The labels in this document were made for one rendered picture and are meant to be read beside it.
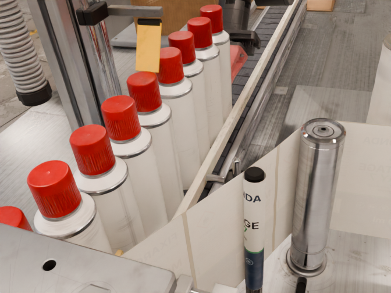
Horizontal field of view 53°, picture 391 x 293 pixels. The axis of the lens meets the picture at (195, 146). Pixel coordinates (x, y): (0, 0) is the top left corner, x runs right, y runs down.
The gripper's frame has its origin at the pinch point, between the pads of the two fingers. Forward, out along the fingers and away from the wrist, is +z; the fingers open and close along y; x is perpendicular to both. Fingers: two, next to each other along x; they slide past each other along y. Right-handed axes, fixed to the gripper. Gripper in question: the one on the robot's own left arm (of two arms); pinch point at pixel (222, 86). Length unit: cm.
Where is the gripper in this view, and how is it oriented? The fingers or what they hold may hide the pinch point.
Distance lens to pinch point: 69.5
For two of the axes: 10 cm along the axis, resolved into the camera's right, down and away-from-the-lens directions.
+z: -1.5, 9.9, 0.1
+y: 9.3, 1.4, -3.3
